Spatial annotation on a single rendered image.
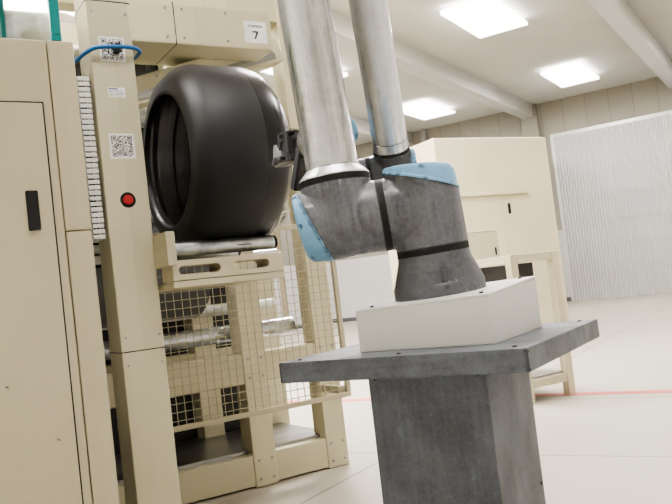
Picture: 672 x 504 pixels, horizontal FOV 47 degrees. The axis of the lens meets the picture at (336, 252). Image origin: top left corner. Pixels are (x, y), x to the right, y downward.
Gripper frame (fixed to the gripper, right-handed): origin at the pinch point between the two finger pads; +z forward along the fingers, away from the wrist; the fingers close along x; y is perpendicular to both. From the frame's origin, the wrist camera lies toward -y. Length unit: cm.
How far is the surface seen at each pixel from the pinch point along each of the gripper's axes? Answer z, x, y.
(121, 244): 29, 38, -16
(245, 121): 8.1, 4.4, 14.9
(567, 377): 107, -221, -100
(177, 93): 22.5, 18.6, 26.9
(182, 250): 21.4, 22.8, -20.2
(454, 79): 619, -627, 236
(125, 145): 29.0, 33.9, 12.6
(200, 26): 55, -5, 61
